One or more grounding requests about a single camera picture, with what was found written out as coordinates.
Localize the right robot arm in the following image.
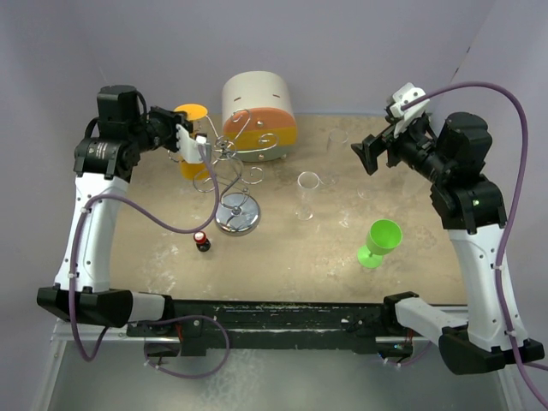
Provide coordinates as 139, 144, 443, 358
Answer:
350, 112, 545, 375

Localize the clear flute glass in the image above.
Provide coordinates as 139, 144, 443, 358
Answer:
295, 171, 320, 221
320, 128, 348, 186
356, 174, 378, 201

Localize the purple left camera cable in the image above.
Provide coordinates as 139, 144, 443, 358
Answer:
68, 145, 222, 363

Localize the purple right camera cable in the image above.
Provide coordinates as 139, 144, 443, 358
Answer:
402, 80, 548, 397

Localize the green plastic wine glass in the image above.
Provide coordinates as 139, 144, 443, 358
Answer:
357, 219, 403, 269

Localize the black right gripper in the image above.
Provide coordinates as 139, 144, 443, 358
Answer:
353, 110, 454, 182

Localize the clear flute glass back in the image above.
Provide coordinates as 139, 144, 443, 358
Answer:
320, 128, 348, 186

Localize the black mounting rail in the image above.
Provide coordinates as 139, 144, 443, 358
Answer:
127, 300, 413, 358

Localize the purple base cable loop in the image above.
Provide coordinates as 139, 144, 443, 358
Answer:
143, 315, 231, 379

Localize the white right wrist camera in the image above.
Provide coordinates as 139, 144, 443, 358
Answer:
385, 82, 430, 139

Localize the white round drawer cabinet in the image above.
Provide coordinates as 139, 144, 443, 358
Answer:
222, 70, 298, 163

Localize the small red-capped bottle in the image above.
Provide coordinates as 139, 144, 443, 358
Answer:
193, 231, 211, 253

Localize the purple camera cable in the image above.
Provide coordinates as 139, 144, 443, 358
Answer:
402, 80, 548, 397
68, 145, 222, 363

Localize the orange plastic wine glass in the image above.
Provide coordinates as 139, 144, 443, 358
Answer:
175, 104, 208, 180

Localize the chrome wine glass rack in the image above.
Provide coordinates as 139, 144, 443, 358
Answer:
169, 115, 265, 236

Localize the clear flute glass front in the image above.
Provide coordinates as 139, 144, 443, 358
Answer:
295, 171, 320, 221

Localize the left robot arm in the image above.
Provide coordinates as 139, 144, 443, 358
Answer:
37, 85, 193, 336

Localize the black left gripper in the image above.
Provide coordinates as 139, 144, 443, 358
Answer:
128, 105, 193, 154

